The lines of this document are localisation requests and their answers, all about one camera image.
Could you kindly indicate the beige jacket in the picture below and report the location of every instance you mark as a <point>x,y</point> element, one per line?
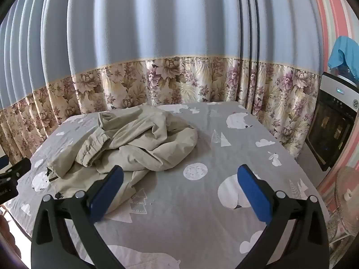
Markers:
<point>131,140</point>

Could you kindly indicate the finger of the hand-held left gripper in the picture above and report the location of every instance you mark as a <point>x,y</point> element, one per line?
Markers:
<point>18,166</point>

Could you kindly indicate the grey printed bed sheet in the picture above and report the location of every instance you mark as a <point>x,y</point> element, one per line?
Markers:
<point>196,207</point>

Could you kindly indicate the white and black water dispenser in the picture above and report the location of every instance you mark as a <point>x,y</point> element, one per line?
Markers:
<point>328,129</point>

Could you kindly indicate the blue cloth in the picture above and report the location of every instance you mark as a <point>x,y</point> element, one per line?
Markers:
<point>343,50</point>

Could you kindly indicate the blue curtain with floral hem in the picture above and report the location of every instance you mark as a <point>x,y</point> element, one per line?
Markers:
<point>168,28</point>

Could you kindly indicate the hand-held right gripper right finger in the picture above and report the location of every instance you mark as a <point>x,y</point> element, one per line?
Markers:
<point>252,193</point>

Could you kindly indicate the beige standing fan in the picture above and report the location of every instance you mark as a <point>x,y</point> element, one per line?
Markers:
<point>346,196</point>

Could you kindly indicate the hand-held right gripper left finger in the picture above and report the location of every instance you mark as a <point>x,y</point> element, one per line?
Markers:
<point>108,192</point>

